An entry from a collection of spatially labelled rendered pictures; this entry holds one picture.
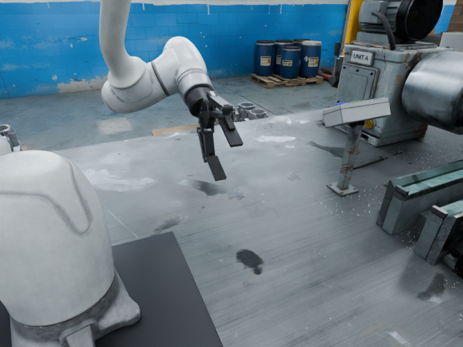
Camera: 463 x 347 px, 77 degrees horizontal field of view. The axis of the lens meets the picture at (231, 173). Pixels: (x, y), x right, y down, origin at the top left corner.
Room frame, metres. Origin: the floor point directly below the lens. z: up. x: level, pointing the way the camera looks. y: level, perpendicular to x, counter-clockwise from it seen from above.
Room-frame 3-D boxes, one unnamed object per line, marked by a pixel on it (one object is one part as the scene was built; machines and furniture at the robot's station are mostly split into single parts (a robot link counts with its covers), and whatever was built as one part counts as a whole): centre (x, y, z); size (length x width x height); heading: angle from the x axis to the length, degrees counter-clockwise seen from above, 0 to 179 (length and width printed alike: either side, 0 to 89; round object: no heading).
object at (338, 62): (1.37, -0.50, 1.07); 0.08 x 0.07 x 0.20; 114
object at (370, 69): (1.29, -0.65, 0.99); 0.35 x 0.31 x 0.37; 24
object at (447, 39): (2.69, -1.87, 0.99); 0.24 x 0.22 x 0.24; 24
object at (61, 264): (0.33, 0.28, 1.01); 0.18 x 0.16 x 0.22; 71
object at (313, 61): (5.97, -1.08, 0.37); 1.20 x 0.80 x 0.74; 109
